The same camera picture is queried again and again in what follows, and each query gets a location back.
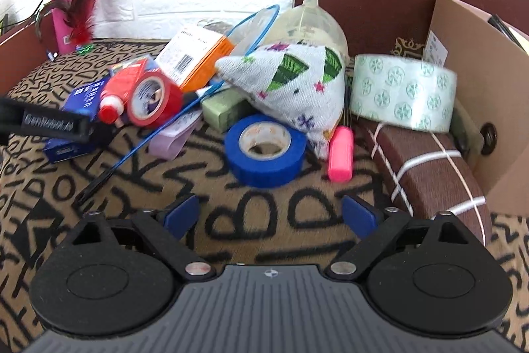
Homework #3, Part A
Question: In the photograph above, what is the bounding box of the brown wooden side board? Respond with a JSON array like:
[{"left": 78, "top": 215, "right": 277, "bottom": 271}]
[{"left": 0, "top": 22, "right": 55, "bottom": 62}]

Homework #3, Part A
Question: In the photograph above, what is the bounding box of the red cap glue bottle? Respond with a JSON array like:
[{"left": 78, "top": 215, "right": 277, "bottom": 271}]
[{"left": 98, "top": 66, "right": 145, "bottom": 126}]

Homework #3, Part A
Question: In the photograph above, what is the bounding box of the small red packet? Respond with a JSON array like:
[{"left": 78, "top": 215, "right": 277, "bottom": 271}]
[{"left": 108, "top": 55, "right": 160, "bottom": 78}]

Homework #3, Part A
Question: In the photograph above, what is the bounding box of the brown cardboard box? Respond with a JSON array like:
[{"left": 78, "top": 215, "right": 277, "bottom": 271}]
[{"left": 424, "top": 0, "right": 529, "bottom": 205}]

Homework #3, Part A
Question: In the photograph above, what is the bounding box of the translucent plastic case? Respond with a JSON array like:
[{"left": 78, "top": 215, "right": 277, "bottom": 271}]
[{"left": 149, "top": 114, "right": 203, "bottom": 160}]

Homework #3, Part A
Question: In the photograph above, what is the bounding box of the white tree print sock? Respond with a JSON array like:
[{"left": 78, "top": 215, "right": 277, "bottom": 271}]
[{"left": 215, "top": 43, "right": 347, "bottom": 160}]

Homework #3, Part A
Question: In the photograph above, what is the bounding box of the blue tape roll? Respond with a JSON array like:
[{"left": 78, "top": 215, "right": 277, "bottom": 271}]
[{"left": 224, "top": 114, "right": 307, "bottom": 189}]

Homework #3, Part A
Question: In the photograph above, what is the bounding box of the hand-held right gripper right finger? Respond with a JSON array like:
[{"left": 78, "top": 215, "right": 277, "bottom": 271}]
[{"left": 325, "top": 194, "right": 482, "bottom": 280}]

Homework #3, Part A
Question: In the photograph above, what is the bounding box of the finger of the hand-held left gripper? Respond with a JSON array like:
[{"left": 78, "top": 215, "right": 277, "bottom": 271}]
[{"left": 89, "top": 120, "right": 118, "bottom": 147}]

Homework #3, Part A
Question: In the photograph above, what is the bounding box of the clear plastic packet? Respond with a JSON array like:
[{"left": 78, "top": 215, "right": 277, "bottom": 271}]
[{"left": 450, "top": 111, "right": 484, "bottom": 155}]

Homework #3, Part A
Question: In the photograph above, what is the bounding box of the green patterned tape roll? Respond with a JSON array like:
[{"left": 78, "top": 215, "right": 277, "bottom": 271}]
[{"left": 350, "top": 53, "right": 458, "bottom": 134}]

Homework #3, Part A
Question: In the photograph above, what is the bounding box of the blue box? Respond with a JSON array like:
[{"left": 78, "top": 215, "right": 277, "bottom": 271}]
[{"left": 43, "top": 76, "right": 110, "bottom": 163}]

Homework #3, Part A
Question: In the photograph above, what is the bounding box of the pale green box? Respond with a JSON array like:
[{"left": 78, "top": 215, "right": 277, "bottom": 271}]
[{"left": 201, "top": 90, "right": 253, "bottom": 130}]

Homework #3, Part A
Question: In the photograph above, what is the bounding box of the clear plastic funnel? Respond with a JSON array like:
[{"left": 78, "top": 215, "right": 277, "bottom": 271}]
[{"left": 264, "top": 0, "right": 350, "bottom": 58}]

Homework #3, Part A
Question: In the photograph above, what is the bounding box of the small red tape roll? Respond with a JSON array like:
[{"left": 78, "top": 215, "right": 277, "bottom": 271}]
[{"left": 124, "top": 67, "right": 183, "bottom": 128}]

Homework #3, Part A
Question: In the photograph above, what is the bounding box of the pink highlighter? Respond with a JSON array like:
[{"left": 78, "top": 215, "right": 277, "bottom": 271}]
[{"left": 328, "top": 125, "right": 354, "bottom": 183}]

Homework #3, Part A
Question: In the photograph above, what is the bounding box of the orange white box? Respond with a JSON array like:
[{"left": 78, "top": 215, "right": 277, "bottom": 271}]
[{"left": 155, "top": 25, "right": 236, "bottom": 91}]

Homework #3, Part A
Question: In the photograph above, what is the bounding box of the blue wire wand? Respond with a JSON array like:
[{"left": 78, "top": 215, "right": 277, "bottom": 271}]
[{"left": 72, "top": 4, "right": 281, "bottom": 207}]

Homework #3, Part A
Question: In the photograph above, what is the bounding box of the pink bottle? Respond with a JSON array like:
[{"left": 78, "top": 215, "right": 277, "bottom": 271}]
[{"left": 49, "top": 0, "right": 83, "bottom": 54}]

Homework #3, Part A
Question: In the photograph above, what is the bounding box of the letter printed blanket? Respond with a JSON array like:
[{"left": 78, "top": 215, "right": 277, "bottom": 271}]
[{"left": 0, "top": 39, "right": 529, "bottom": 353}]

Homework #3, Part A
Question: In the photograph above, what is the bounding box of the thin black cable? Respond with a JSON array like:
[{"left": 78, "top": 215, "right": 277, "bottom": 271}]
[{"left": 0, "top": 0, "right": 51, "bottom": 36}]

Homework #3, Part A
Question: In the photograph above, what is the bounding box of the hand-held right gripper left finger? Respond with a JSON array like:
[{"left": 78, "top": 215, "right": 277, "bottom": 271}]
[{"left": 72, "top": 194, "right": 216, "bottom": 281}]

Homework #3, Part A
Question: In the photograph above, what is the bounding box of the brown checked glasses case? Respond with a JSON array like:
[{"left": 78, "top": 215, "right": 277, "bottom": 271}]
[{"left": 357, "top": 117, "right": 492, "bottom": 246}]

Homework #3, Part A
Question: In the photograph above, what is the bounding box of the clear plastic bag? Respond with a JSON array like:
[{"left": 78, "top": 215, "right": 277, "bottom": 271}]
[{"left": 197, "top": 19, "right": 234, "bottom": 37}]

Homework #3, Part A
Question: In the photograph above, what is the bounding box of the red feather toy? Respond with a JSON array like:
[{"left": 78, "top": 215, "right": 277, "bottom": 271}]
[{"left": 35, "top": 0, "right": 119, "bottom": 56}]

